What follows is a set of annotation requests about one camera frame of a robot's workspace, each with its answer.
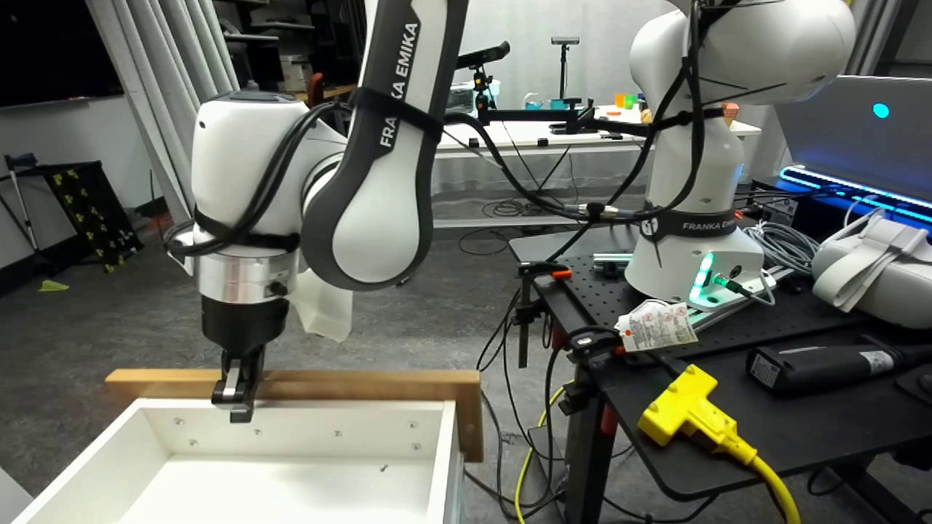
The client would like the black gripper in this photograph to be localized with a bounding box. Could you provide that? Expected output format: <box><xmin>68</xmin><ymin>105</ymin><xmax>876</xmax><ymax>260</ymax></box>
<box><xmin>201</xmin><ymin>298</ymin><xmax>289</xmax><ymax>422</ymax></box>

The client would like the wooden top drawer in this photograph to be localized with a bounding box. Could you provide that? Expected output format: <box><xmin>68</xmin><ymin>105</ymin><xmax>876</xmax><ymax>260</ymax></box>
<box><xmin>11</xmin><ymin>371</ymin><xmax>484</xmax><ymax>524</ymax></box>

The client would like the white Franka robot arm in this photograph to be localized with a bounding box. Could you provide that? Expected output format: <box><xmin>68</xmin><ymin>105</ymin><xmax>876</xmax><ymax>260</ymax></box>
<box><xmin>172</xmin><ymin>0</ymin><xmax>855</xmax><ymax>422</ymax></box>

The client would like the open laptop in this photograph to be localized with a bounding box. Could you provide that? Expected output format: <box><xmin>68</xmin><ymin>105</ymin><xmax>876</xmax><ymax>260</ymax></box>
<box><xmin>778</xmin><ymin>77</ymin><xmax>932</xmax><ymax>224</ymax></box>

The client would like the black yellow calibration board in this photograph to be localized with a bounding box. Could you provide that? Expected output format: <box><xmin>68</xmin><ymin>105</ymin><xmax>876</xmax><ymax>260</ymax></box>
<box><xmin>43</xmin><ymin>161</ymin><xmax>142</xmax><ymax>273</ymax></box>

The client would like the white folding table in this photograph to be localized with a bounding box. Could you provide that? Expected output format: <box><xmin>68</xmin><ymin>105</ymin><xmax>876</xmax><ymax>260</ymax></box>
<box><xmin>430</xmin><ymin>121</ymin><xmax>640</xmax><ymax>230</ymax></box>

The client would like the crumpled white label packet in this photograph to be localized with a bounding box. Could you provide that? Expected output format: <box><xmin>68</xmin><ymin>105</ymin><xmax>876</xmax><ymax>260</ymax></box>
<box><xmin>615</xmin><ymin>300</ymin><xmax>698</xmax><ymax>352</ymax></box>

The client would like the yellow power plug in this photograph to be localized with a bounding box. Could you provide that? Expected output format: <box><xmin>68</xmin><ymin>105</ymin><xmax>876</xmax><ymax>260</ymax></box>
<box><xmin>638</xmin><ymin>365</ymin><xmax>804</xmax><ymax>524</ymax></box>

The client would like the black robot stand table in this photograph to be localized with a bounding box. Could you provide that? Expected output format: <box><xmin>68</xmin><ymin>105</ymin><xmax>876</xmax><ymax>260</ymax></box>
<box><xmin>536</xmin><ymin>256</ymin><xmax>932</xmax><ymax>524</ymax></box>

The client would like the black barcode scanner device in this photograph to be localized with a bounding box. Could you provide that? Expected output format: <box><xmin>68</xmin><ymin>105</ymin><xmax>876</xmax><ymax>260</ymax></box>
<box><xmin>746</xmin><ymin>342</ymin><xmax>932</xmax><ymax>397</ymax></box>

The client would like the white VR headset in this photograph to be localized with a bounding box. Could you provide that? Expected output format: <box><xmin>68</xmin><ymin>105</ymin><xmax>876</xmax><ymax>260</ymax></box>
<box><xmin>813</xmin><ymin>214</ymin><xmax>932</xmax><ymax>329</ymax></box>

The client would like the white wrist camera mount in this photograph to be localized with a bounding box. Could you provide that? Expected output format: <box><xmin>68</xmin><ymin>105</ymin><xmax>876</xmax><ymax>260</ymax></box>
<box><xmin>289</xmin><ymin>272</ymin><xmax>353</xmax><ymax>342</ymax></box>

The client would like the black stereo camera bar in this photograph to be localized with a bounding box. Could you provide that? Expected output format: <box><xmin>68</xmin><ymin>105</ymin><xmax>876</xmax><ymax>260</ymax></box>
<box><xmin>453</xmin><ymin>40</ymin><xmax>509</xmax><ymax>71</ymax></box>

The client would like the black camera clamp arm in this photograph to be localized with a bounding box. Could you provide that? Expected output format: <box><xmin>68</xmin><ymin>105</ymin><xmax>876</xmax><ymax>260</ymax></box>
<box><xmin>471</xmin><ymin>38</ymin><xmax>673</xmax><ymax>141</ymax></box>

